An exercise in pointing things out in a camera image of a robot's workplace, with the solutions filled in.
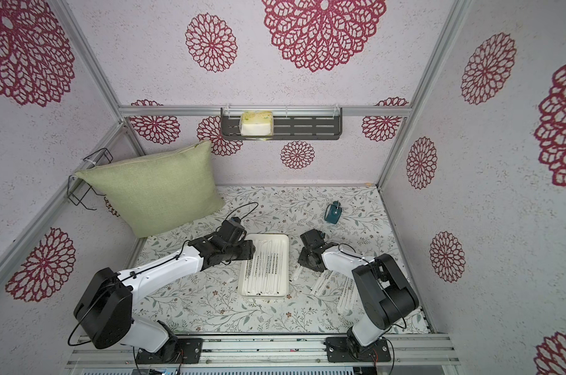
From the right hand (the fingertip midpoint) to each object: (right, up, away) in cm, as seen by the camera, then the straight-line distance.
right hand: (303, 257), depth 94 cm
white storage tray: (-8, +2, +4) cm, 9 cm away
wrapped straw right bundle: (+7, -8, -7) cm, 12 cm away
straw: (-22, -6, -5) cm, 23 cm away
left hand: (-21, +4, -7) cm, 23 cm away
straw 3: (-17, -3, -2) cm, 17 cm away
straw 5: (-12, -4, -3) cm, 13 cm away
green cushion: (-51, +26, -12) cm, 58 cm away
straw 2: (-18, -4, -3) cm, 19 cm away
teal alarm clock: (+14, +18, +8) cm, 25 cm away
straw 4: (-14, -4, -3) cm, 15 cm away
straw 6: (+15, -14, -11) cm, 23 cm away
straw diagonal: (-10, -3, -2) cm, 11 cm away
